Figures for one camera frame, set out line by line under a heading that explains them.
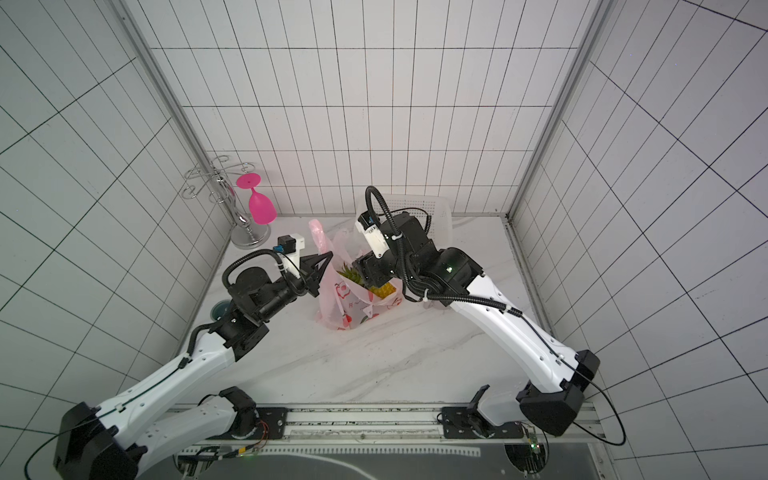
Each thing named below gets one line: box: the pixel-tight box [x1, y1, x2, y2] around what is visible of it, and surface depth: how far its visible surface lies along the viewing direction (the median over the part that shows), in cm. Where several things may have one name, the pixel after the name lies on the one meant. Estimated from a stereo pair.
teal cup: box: [210, 299, 231, 321], surface depth 89 cm
